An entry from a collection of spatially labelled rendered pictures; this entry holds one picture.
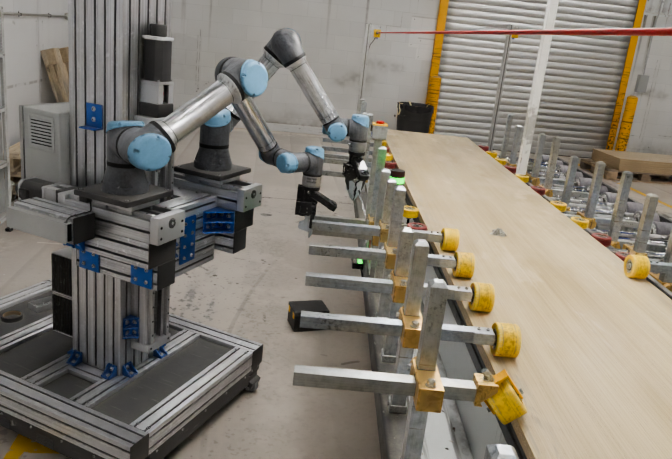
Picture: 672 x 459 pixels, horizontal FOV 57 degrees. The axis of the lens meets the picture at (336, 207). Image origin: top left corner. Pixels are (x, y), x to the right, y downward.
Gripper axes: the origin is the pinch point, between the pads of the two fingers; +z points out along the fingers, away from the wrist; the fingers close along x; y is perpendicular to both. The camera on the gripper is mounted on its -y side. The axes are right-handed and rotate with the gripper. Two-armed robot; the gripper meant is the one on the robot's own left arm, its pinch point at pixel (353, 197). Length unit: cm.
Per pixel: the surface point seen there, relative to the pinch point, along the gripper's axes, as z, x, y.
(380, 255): -2, 19, -72
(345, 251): -2, 30, -68
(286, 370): 93, 17, 19
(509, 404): -1, 27, -151
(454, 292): -2, 10, -102
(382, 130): -26.0, -20.7, 23.3
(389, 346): 18, 23, -93
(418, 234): -2, -3, -53
